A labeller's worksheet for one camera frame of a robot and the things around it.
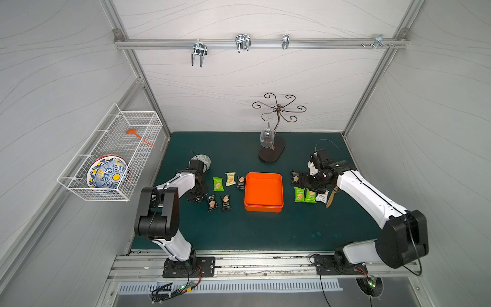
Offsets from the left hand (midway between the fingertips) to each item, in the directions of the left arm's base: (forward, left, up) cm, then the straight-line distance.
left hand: (200, 193), depth 94 cm
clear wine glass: (+20, -33, +22) cm, 44 cm away
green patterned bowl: (+20, +1, +3) cm, 20 cm away
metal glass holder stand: (+27, -37, -1) cm, 46 cm away
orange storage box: (0, -32, +2) cm, 32 cm away
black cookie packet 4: (-6, -14, 0) cm, 15 cm away
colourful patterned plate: (-10, +21, +33) cm, 41 cm away
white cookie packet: (-1, -61, -1) cm, 61 cm away
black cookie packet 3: (-5, -7, 0) cm, 9 cm away
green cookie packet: (+5, -9, +1) cm, 10 cm away
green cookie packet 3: (0, -55, 0) cm, 55 cm away
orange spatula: (+11, +23, +31) cm, 41 cm away
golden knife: (0, -66, -1) cm, 66 cm away
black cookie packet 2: (-6, -2, +9) cm, 11 cm away
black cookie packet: (+5, -20, +1) cm, 21 cm away
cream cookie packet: (+9, -15, +1) cm, 17 cm away
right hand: (0, -49, +11) cm, 50 cm away
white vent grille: (-38, +12, -1) cm, 40 cm away
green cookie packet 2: (+1, -50, 0) cm, 50 cm away
